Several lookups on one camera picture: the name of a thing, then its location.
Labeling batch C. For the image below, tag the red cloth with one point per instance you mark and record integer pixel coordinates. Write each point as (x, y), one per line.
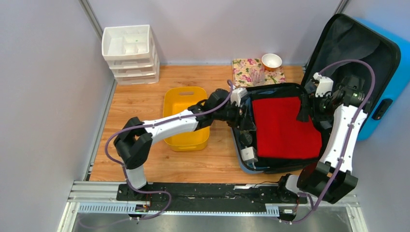
(280, 135)

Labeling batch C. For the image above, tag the clear glass on tray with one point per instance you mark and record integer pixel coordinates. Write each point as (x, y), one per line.
(257, 76)

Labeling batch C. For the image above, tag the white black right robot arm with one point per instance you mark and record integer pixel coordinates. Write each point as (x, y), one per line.
(330, 179)

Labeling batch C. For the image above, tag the blue fish print suitcase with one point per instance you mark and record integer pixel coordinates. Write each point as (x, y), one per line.
(349, 47)

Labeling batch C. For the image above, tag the white plastic drawer unit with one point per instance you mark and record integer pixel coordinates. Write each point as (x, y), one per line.
(131, 54)

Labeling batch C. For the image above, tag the black round cap item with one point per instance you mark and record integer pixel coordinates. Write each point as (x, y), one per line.
(246, 139)

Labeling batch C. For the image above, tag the white square charger block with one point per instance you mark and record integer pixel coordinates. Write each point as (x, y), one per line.
(249, 155)

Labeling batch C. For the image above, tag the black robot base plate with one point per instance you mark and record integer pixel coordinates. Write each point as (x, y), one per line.
(200, 197)

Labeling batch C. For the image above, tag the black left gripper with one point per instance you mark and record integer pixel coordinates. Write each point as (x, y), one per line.
(246, 123)

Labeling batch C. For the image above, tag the yellow plastic basket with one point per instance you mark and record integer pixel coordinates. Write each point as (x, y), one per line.
(175, 101)

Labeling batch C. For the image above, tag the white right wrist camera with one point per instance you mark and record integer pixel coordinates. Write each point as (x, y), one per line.
(324, 85)

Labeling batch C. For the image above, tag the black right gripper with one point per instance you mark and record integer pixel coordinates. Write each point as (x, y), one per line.
(302, 115)

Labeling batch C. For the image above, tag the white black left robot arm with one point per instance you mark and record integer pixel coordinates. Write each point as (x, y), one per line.
(134, 141)

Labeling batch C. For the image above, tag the floral pattern tray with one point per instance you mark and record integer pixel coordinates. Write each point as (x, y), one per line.
(242, 66)

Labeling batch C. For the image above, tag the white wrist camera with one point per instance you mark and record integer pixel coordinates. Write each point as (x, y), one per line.
(237, 95)
(324, 85)

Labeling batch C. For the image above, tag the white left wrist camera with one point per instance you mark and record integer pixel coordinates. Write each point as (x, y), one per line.
(237, 95)

